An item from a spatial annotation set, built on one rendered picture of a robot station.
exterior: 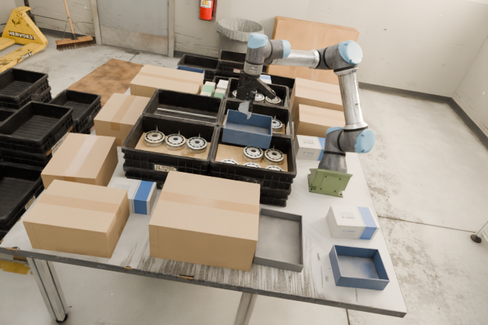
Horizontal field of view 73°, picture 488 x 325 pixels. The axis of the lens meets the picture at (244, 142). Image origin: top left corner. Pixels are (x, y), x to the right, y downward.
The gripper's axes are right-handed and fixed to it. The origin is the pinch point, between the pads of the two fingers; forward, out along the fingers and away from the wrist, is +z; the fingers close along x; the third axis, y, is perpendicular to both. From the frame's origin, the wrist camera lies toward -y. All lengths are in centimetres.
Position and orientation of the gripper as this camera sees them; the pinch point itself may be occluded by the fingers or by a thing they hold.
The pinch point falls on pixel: (249, 116)
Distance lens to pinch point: 147.0
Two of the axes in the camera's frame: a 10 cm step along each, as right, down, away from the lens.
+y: -9.8, -1.8, 0.1
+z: -1.5, 8.5, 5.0
